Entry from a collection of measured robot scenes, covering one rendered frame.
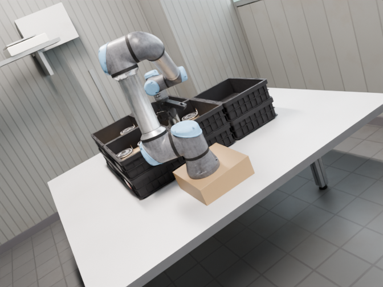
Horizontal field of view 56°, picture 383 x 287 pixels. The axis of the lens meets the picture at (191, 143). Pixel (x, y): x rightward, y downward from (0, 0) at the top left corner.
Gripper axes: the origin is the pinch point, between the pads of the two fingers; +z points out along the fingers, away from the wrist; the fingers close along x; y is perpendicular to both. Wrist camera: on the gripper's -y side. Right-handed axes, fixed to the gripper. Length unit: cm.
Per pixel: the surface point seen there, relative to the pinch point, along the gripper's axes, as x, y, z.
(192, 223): 66, -22, 15
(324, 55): -148, -77, 24
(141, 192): 41.4, 12.1, 11.3
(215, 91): -37.4, -14.8, -4.1
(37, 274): 11, 166, 85
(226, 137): 4.4, -25.6, 9.6
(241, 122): -3.8, -33.9, 6.6
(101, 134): -17, 64, -5
